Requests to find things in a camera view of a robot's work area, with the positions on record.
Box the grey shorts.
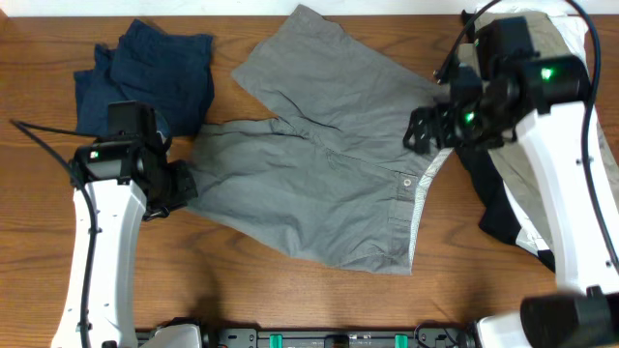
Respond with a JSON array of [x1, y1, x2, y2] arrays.
[[189, 6, 448, 275]]

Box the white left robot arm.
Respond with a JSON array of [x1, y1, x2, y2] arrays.
[[51, 141, 197, 347]]

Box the navy blue folded shorts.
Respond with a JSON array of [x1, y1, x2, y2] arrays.
[[74, 19, 215, 137]]

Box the black garment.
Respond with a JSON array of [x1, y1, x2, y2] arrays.
[[454, 9, 557, 272]]

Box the khaki beige shorts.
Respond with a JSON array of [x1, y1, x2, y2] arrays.
[[458, 10, 619, 252]]

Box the white garment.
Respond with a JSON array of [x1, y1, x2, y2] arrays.
[[476, 3, 594, 257]]

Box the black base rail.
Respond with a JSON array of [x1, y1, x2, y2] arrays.
[[136, 318, 481, 348]]

